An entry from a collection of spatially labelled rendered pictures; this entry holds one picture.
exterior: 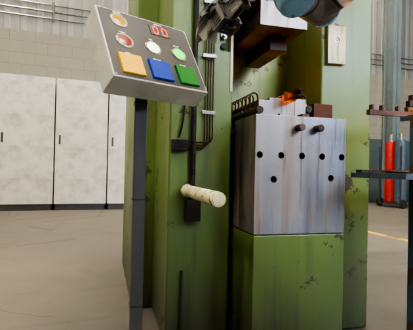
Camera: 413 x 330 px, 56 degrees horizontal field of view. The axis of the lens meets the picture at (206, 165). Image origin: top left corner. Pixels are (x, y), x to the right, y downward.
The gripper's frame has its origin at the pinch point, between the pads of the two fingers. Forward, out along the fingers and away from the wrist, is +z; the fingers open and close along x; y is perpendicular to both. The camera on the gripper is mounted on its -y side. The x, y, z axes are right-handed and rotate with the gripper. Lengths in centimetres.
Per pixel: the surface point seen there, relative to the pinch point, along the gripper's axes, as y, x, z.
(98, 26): -7.2, -26.8, 12.0
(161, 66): 5.4, -9.5, 10.3
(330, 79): -1, 78, 2
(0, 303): 35, -26, 163
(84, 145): -252, 177, 450
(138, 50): 0.1, -15.8, 11.0
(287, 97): 10.5, 45.0, 7.0
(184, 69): 4.6, -0.5, 10.3
